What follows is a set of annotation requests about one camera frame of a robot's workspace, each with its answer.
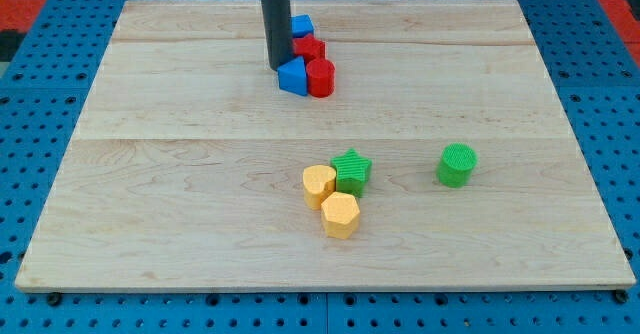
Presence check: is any blue triangle block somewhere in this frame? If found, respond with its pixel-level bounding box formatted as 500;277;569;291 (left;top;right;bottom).
277;56;307;96

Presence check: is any red cylinder block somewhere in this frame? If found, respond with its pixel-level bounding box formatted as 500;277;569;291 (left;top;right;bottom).
306;58;335;98

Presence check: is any yellow hexagon block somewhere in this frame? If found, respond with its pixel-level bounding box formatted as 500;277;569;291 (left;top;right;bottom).
321;192;360;239

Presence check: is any blue cube block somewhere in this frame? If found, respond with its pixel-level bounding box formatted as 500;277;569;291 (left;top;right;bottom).
291;14;315;38

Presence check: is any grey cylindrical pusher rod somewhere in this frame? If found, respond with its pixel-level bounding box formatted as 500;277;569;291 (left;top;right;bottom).
261;0;293;71

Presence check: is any yellow heart block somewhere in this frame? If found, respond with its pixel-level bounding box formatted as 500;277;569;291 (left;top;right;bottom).
302;165;337;210

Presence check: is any green cylinder block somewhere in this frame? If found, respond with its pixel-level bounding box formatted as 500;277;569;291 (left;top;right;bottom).
436;143;478;188

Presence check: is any green star block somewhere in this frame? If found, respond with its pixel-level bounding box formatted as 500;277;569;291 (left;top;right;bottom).
330;148;372;197

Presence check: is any light wooden board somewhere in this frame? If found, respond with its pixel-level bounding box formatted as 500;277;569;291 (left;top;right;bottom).
15;0;636;293

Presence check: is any red star block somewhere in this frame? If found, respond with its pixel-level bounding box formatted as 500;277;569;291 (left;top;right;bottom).
293;34;326;64

